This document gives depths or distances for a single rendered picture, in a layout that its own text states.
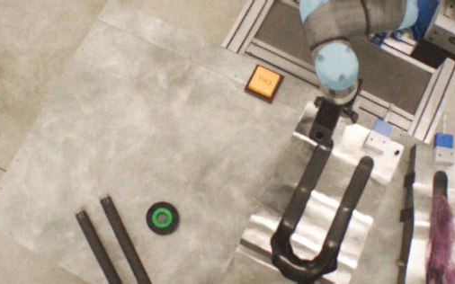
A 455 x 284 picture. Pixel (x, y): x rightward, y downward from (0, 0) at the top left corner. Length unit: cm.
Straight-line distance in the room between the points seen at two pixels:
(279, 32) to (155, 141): 91
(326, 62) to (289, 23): 124
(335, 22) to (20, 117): 168
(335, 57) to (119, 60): 72
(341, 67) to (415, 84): 125
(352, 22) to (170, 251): 71
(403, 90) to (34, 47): 153
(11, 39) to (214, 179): 144
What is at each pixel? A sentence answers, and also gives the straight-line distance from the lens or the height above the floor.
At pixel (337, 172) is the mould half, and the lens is 141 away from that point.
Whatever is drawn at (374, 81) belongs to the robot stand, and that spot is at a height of 21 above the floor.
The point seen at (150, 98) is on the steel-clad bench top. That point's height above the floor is 80.
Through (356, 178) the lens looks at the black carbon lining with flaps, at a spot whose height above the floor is 88.
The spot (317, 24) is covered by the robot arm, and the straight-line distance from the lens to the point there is 110.
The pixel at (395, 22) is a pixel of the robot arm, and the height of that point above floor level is 126.
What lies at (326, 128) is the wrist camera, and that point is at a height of 107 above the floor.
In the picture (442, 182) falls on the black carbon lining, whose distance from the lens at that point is 151.
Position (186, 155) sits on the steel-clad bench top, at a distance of 149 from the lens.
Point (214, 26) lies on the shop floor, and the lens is 250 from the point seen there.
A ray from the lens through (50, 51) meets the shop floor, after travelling 258.
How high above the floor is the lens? 224
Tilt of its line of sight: 75 degrees down
